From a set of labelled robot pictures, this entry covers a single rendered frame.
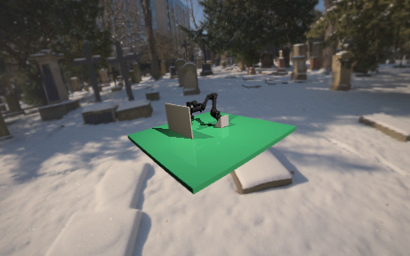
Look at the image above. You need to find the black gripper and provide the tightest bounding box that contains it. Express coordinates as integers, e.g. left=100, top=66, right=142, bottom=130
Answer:
left=186, top=101, right=197, bottom=120

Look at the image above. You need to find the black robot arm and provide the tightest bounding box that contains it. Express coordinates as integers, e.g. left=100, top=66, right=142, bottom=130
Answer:
left=191, top=92, right=221, bottom=121

